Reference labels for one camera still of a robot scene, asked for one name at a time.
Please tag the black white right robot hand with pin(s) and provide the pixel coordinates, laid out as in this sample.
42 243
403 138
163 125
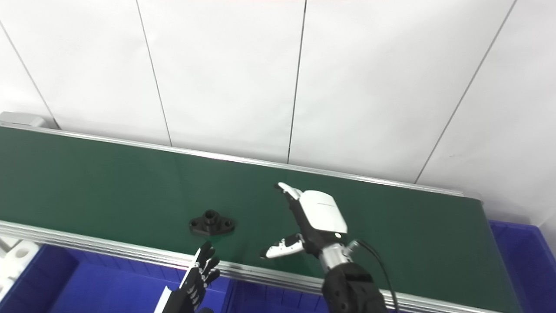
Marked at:
321 213

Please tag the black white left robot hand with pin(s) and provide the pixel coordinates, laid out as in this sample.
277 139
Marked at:
191 287

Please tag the black flanged machine part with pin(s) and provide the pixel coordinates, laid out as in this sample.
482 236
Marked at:
204 227

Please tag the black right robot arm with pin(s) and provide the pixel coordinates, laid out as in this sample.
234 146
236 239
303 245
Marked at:
352 287

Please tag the white parts in bin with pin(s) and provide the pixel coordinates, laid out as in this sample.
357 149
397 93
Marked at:
15 256

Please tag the long blue plastic bin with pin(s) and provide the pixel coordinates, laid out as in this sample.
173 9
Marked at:
534 269

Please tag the grey conveyor end housing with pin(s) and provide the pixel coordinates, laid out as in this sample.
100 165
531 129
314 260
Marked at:
21 118

